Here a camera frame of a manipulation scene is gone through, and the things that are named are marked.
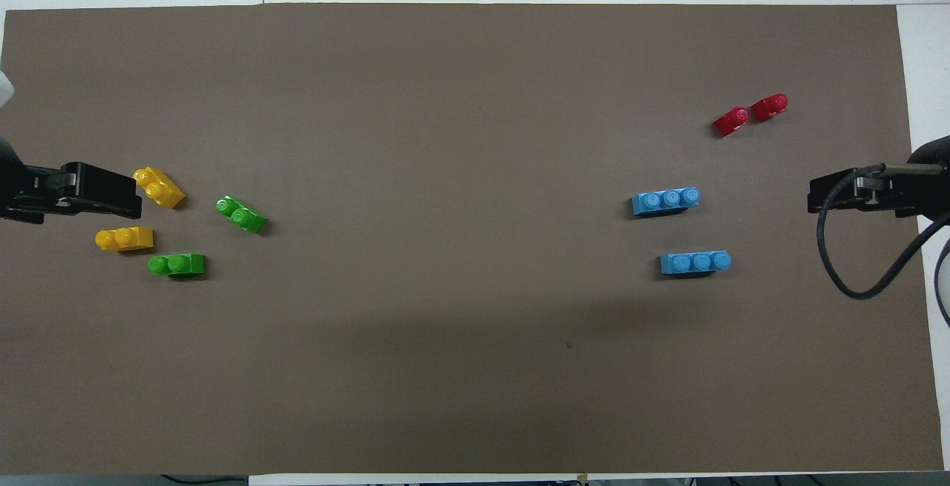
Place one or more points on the blue three-stud toy block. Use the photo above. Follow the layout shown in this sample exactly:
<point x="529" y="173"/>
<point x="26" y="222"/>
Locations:
<point x="695" y="263"/>
<point x="664" y="202"/>

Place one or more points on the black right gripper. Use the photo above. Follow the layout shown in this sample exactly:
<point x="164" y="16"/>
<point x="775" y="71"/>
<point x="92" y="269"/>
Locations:
<point x="924" y="189"/>

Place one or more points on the brown table mat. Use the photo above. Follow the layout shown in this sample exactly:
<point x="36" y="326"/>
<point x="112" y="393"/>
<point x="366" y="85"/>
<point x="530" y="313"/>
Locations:
<point x="475" y="367"/>

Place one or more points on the red one-stud toy block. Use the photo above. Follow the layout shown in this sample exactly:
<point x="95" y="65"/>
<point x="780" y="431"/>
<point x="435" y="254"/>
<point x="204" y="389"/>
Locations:
<point x="732" y="122"/>
<point x="770" y="107"/>

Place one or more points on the yellow two-stud toy block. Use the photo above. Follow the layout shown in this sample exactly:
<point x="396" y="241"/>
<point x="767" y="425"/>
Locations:
<point x="126" y="239"/>
<point x="159" y="189"/>

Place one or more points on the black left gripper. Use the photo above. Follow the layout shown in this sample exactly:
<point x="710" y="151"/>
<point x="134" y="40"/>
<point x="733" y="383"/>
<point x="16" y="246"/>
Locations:
<point x="33" y="185"/>

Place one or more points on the green two-stud toy block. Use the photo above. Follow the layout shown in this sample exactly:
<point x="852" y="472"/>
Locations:
<point x="241" y="215"/>
<point x="178" y="265"/>

